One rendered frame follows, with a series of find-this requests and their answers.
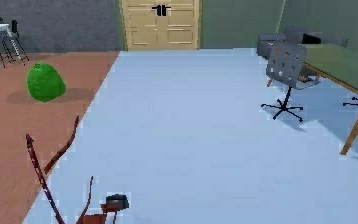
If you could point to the green table with wooden legs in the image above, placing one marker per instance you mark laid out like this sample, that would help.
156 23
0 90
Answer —
340 63

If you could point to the black swivel chair base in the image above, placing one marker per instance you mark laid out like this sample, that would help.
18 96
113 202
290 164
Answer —
356 102

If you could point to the grey swivel office chair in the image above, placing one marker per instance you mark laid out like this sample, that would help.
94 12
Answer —
285 63

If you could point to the grey armchair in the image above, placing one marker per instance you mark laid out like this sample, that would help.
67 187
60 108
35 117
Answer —
270 41

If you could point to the small black box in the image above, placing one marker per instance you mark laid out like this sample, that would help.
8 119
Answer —
117 201

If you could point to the green bean bag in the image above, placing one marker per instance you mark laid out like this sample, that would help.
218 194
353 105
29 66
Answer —
44 82

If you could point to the cream room door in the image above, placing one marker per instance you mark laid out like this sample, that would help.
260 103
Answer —
182 30
140 30

